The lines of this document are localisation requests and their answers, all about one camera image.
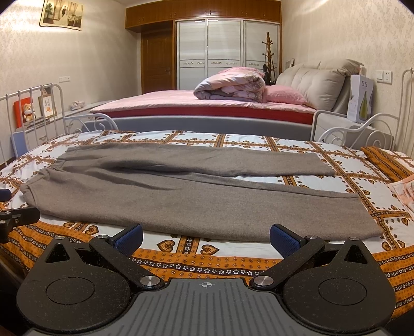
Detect red box with plush toy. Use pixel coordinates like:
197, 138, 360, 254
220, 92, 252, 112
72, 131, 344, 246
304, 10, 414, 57
13, 97, 35, 127

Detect orange patterned pillow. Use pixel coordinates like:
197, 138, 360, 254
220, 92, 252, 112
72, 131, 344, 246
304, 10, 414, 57
361, 146, 413, 182

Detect white wardrobe with brown top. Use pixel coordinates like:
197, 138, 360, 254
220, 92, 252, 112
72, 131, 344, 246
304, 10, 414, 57
125, 1, 282, 90

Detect framed picture on cabinet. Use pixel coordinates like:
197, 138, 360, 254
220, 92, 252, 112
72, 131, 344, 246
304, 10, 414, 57
38, 95, 57, 118

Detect white metal bed frame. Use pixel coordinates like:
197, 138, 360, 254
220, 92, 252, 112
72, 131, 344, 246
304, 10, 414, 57
0, 67, 414, 169

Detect white low drawer cabinet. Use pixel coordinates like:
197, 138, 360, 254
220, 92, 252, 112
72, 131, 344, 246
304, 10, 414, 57
11, 101, 116, 157

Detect wooden coat stand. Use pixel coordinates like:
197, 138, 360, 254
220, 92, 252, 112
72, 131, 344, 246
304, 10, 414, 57
262, 32, 277, 85

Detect pink sheet large bed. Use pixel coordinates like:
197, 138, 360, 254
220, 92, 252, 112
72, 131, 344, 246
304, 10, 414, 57
91, 90, 316, 140

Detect white nightstand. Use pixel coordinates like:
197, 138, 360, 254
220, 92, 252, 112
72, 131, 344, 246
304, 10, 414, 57
310, 110, 398, 150

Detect grey brown pants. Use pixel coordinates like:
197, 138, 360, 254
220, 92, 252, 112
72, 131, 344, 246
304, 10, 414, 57
20, 143, 381, 242

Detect wall picture poster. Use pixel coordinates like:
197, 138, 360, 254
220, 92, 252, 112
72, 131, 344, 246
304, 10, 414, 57
39, 0, 84, 31

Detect pink pillow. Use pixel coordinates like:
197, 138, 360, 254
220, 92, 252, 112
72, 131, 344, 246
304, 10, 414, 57
263, 85, 307, 105

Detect beige padded headboard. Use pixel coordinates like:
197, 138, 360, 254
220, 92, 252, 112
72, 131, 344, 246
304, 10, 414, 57
276, 59, 363, 115

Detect folded pink floral quilt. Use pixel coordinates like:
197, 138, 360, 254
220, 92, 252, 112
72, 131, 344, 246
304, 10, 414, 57
193, 66, 266, 103

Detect white wall switch plate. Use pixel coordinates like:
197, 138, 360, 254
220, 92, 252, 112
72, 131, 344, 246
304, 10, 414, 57
375, 70, 393, 85

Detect pink folded cloth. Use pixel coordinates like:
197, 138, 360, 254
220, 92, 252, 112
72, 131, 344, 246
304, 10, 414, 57
387, 174, 414, 217

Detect brown wooden door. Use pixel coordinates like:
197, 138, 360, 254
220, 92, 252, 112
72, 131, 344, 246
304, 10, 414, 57
140, 27, 174, 94

